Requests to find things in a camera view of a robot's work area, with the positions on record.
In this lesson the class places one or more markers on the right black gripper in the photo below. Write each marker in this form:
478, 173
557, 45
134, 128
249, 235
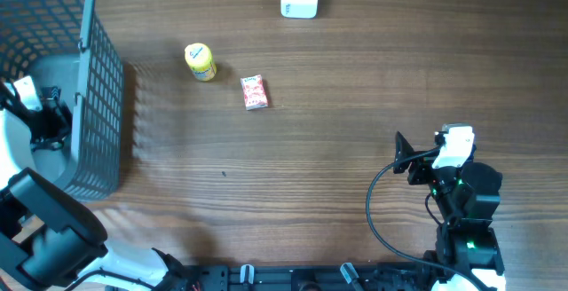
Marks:
420, 169

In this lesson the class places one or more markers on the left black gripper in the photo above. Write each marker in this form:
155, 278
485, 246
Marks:
60, 122

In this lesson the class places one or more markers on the red juice carton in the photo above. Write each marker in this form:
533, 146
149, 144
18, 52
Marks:
254, 93

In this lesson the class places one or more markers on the yellow lidded jar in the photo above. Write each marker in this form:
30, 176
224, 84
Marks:
198, 57

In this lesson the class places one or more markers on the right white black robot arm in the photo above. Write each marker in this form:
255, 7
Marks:
467, 193

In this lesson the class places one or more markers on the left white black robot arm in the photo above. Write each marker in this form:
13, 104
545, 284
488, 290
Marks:
48, 239

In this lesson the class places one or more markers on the grey plastic mesh basket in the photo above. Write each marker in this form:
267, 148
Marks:
62, 44

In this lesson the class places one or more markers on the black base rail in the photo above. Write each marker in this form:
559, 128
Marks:
345, 277

